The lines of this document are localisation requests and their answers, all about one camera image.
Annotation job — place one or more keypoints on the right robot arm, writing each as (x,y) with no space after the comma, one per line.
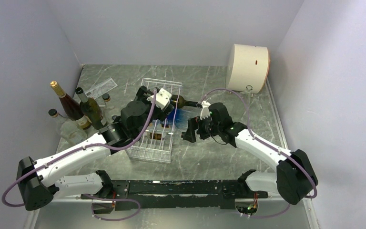
(293,177)

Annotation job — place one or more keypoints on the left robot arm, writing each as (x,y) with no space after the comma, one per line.
(43,180)

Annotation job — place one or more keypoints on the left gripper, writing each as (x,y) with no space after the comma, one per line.
(143,94)

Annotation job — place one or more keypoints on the dark green wine bottle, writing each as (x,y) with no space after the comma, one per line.
(180,102)

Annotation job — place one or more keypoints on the cream cylindrical appliance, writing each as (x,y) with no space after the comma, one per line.
(247,65)

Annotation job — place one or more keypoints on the amber bottle gold cap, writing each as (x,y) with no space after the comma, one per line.
(70,106)

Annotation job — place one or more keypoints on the small clear glass bottle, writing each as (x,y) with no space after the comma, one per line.
(249,90)

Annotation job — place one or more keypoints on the clear bottle black gold cap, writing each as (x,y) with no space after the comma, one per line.
(163,134)

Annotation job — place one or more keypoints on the white wire wine rack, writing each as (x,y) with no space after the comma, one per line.
(156,143)

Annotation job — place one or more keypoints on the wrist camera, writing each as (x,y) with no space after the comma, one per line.
(162,98)
(205,113)

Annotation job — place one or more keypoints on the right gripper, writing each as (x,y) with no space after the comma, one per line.
(193,123)

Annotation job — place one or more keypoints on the clear bottle blue emblem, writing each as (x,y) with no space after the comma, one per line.
(109,110)

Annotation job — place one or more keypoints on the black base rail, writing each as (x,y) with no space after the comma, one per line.
(177,194)

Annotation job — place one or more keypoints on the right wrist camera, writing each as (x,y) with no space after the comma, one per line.
(205,113)

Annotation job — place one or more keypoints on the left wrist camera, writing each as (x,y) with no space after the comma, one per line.
(162,98)

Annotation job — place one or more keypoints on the green wine bottle white label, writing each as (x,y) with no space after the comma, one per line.
(91,109)

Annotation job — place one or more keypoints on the clear bottle cork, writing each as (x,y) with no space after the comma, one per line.
(67,129)

